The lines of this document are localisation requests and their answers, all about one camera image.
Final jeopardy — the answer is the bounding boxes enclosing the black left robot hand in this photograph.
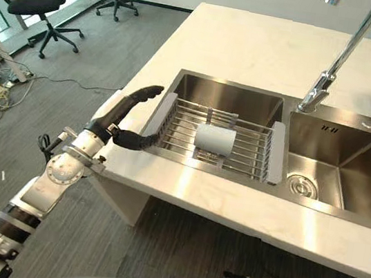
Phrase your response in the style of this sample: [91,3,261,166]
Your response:
[86,76,172,154]

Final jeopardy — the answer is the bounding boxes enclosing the white ceramic cup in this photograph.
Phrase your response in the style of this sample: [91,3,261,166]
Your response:
[192,122,238,159]

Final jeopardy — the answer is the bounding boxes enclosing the stainless steel double sink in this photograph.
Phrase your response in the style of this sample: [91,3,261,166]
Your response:
[130,64,371,233]

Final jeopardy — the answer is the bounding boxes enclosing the round metal sink drain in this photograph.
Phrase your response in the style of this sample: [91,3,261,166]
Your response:
[285,174,321,201]

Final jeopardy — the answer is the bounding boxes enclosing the chrome kitchen faucet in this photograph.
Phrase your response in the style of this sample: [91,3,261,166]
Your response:
[296,0,371,123]

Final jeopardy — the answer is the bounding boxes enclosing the metal wire drying rack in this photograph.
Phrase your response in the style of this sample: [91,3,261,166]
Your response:
[138,90,293,187]

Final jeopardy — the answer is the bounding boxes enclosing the tangled floor cables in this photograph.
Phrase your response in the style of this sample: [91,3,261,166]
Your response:
[0,60,125,147]

